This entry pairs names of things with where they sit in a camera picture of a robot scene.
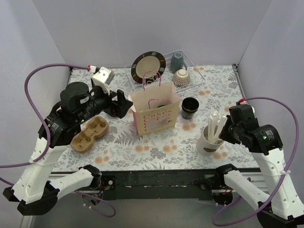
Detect brown cardboard cup carrier stack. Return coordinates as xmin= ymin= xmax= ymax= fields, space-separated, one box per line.
xmin=70 ymin=116 xmax=109 ymax=153

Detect paper bag pink handles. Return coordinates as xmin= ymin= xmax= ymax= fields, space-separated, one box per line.
xmin=128 ymin=71 xmax=181 ymax=136

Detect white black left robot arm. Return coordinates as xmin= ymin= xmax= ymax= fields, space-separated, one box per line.
xmin=3 ymin=82 xmax=133 ymax=216

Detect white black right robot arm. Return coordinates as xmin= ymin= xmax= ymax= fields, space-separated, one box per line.
xmin=215 ymin=104 xmax=304 ymax=228

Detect white cup with stirrers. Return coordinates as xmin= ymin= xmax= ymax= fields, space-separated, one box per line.
xmin=196 ymin=111 xmax=228 ymax=156

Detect dark rimmed plate in rack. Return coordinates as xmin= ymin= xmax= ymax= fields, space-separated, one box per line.
xmin=131 ymin=51 xmax=166 ymax=84

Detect patterned ceramic bowl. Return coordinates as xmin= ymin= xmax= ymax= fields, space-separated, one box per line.
xmin=172 ymin=69 xmax=190 ymax=86

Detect grey green mug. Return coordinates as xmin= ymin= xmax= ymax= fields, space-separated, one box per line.
xmin=170 ymin=52 xmax=187 ymax=73

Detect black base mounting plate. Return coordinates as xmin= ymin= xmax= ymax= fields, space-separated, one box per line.
xmin=74 ymin=170 xmax=247 ymax=201

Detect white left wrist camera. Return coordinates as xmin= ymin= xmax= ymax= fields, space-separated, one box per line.
xmin=89 ymin=66 xmax=114 ymax=95

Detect aluminium frame rail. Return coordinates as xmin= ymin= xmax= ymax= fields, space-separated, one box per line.
xmin=20 ymin=172 xmax=297 ymax=228

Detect white wire dish rack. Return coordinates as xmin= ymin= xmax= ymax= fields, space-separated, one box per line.
xmin=123 ymin=50 xmax=205 ymax=93

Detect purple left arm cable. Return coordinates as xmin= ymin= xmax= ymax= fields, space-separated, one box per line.
xmin=0 ymin=63 xmax=117 ymax=218

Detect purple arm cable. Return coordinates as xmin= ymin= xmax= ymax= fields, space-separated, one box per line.
xmin=212 ymin=96 xmax=300 ymax=227
xmin=0 ymin=63 xmax=117 ymax=218

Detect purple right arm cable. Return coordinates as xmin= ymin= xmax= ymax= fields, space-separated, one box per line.
xmin=212 ymin=96 xmax=300 ymax=227

